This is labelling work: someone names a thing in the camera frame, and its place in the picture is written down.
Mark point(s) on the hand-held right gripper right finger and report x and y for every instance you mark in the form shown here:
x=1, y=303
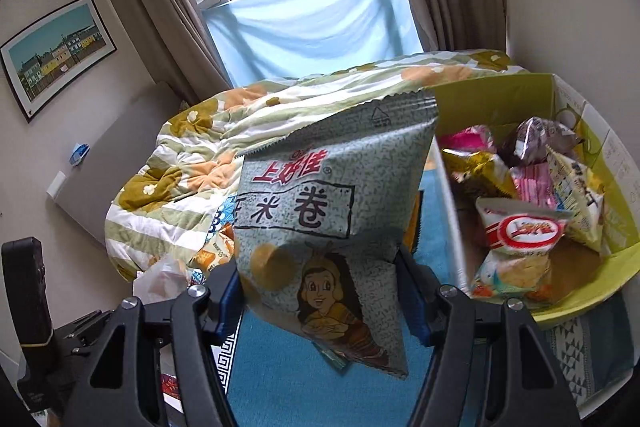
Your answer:
x=412, y=302

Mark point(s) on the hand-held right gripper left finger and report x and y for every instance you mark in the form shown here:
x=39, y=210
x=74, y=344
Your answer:
x=227, y=302

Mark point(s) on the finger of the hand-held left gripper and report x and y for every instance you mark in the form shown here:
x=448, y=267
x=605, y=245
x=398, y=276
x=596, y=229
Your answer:
x=82, y=329

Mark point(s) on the grey-green snack packet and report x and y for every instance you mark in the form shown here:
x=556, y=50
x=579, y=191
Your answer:
x=325, y=207

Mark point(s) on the red and white snack packet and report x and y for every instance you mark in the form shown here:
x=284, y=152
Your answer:
x=525, y=232

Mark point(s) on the golden yellow snack packet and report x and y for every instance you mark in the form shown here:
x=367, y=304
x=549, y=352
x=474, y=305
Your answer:
x=480, y=174

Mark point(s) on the pink striped snack packet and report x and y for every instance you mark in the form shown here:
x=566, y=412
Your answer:
x=534, y=187

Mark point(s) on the magenta snack packet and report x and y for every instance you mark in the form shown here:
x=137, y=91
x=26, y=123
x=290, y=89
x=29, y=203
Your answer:
x=467, y=139

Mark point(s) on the dark purple and white snack packet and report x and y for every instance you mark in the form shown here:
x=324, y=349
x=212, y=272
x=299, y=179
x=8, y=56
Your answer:
x=542, y=139

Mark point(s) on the yellow-green cardboard box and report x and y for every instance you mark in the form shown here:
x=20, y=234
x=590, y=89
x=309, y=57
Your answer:
x=500, y=99

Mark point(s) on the small orange snack packet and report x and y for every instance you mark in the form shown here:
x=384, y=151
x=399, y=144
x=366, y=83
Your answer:
x=215, y=254

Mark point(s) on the white plastic bag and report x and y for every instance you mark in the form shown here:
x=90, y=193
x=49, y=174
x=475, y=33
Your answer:
x=160, y=279

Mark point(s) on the blue and white snack packet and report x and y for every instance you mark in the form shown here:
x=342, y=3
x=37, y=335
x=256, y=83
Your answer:
x=225, y=217

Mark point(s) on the teal patterned table cloth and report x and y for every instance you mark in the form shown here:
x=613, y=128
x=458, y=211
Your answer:
x=280, y=382

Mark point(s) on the small blue and white object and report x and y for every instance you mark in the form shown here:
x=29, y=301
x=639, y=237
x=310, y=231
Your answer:
x=80, y=153

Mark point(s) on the floral green striped blanket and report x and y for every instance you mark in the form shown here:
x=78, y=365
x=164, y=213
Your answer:
x=200, y=147

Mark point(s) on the grey bed headboard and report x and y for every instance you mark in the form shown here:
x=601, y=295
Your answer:
x=125, y=147

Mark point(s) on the light blue window cloth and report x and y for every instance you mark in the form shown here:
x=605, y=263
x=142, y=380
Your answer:
x=310, y=22

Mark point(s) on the white wall switch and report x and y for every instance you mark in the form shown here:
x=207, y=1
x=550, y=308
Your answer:
x=56, y=184

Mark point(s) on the framed wall poster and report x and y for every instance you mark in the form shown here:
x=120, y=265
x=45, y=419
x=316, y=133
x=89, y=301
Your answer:
x=57, y=57

